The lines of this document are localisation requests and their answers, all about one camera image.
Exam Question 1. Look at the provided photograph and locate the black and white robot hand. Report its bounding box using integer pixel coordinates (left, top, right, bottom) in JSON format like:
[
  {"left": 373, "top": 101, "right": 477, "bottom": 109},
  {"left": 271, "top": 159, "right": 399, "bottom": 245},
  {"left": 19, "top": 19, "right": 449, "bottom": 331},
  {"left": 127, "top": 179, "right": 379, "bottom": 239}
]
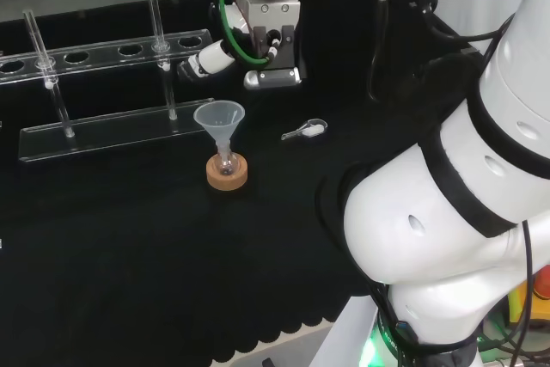
[{"left": 175, "top": 0, "right": 309, "bottom": 91}]

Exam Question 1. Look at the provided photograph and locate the translucent plastic funnel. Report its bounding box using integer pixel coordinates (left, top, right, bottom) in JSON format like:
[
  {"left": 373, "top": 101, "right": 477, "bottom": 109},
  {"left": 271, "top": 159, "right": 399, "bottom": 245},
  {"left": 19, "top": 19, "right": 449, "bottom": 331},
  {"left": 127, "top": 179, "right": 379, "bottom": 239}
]
[{"left": 192, "top": 100, "right": 247, "bottom": 157}]

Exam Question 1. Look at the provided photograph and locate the clear acrylic funnel stand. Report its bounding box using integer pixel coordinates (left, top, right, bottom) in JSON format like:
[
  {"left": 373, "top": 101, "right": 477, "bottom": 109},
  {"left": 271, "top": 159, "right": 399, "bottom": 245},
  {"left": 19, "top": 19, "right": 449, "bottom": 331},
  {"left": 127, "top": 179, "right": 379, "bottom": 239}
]
[{"left": 0, "top": 0, "right": 217, "bottom": 164}]

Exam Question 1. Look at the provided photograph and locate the small round-bottom glass flask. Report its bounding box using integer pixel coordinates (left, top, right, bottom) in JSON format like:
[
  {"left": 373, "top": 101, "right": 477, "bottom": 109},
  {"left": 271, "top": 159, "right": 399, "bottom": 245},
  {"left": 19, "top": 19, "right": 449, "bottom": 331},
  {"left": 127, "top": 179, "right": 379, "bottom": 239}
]
[{"left": 215, "top": 148, "right": 237, "bottom": 177}]

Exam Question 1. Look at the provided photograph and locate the black bench cloth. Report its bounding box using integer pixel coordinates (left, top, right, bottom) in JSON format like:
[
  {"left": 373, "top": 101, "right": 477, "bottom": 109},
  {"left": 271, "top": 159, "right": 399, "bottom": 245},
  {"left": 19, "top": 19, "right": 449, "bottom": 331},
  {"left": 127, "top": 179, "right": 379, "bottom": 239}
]
[{"left": 0, "top": 0, "right": 489, "bottom": 364}]

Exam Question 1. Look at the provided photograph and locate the pale board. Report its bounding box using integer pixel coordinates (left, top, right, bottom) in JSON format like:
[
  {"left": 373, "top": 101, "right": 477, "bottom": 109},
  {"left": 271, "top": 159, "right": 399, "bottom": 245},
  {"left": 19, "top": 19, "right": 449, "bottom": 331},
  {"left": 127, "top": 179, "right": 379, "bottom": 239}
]
[{"left": 231, "top": 293, "right": 383, "bottom": 367}]

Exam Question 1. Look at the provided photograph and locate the yellow stop button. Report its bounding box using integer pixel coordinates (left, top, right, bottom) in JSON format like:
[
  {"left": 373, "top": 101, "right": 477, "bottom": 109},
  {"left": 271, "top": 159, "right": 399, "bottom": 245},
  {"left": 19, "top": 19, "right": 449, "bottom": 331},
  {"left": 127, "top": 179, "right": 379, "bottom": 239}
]
[{"left": 506, "top": 266, "right": 550, "bottom": 330}]

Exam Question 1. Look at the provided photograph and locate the cork ring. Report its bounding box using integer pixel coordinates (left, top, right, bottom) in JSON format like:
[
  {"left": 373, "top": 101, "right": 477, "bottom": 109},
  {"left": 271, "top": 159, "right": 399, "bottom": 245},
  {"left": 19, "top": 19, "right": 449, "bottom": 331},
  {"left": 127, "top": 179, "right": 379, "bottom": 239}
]
[{"left": 205, "top": 153, "right": 249, "bottom": 192}]

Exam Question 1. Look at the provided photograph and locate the thin black cable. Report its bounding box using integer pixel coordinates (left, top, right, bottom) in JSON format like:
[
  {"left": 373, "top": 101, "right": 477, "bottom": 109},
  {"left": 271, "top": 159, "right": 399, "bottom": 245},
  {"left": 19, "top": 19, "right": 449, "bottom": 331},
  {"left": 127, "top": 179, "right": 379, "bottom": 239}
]
[{"left": 513, "top": 219, "right": 535, "bottom": 367}]

